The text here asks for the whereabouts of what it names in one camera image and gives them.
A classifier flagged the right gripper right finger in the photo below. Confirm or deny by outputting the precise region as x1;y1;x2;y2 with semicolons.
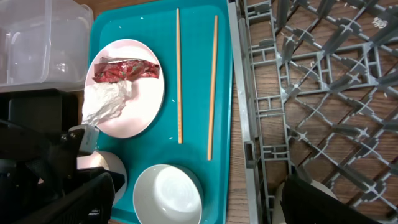
280;175;379;224

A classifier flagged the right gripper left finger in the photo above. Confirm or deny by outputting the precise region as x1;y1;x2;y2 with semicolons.
15;172;115;224

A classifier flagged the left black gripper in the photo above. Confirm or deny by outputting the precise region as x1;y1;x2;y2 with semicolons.
1;120;124;205

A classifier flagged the white plastic cup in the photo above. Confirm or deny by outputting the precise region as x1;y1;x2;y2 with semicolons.
272;180;337;224

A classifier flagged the small pink bowl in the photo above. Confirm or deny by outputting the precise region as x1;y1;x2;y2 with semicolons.
77;151;127;206

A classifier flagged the white paper napkin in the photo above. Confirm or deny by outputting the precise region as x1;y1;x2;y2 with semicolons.
82;80;133;126

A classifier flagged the red foil snack wrapper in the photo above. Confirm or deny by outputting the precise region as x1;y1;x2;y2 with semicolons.
92;57;160;83

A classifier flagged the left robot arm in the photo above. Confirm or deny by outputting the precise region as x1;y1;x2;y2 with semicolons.
1;120;126;223

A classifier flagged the grey plastic dishwasher rack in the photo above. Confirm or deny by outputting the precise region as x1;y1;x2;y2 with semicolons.
228;0;397;223

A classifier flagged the black plastic tray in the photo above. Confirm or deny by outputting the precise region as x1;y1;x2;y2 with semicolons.
1;89;78;133

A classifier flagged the grey round bowl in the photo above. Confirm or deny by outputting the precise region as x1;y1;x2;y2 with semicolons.
132;164;203;224

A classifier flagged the large white round plate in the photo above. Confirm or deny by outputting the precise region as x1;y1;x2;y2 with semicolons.
85;39;165;138

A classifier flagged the clear plastic bin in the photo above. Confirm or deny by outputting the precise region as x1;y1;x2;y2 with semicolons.
1;0;93;92

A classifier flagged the right wooden chopstick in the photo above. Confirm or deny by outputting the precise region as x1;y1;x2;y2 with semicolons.
207;16;218;161

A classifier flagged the wooden chopstick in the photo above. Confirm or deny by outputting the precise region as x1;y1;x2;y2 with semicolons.
207;16;218;161
176;8;183;144

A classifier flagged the teal plastic serving tray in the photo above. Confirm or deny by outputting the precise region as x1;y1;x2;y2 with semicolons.
90;0;233;223

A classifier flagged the left wooden chopstick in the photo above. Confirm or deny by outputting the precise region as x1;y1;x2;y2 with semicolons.
176;8;183;144

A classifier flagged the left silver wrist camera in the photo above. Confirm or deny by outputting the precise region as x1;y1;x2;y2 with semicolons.
68;124;100;156

